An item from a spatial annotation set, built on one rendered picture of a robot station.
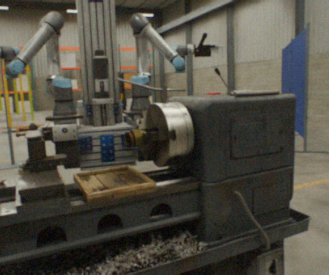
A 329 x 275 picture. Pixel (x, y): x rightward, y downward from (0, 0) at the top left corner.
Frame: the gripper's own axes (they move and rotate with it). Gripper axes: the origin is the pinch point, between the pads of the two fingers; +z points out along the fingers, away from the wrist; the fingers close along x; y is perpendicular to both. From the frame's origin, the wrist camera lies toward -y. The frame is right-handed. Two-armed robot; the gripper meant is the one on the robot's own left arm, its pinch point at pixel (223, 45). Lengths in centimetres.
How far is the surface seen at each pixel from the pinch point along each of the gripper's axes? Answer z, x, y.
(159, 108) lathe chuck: -36, 80, 26
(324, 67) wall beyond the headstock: 478, -1030, 113
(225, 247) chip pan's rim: -7, 99, 88
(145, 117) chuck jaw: -44, 74, 32
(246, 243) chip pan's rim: 3, 93, 90
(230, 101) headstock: -4, 78, 24
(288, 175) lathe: 29, 64, 68
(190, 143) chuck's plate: -22, 85, 42
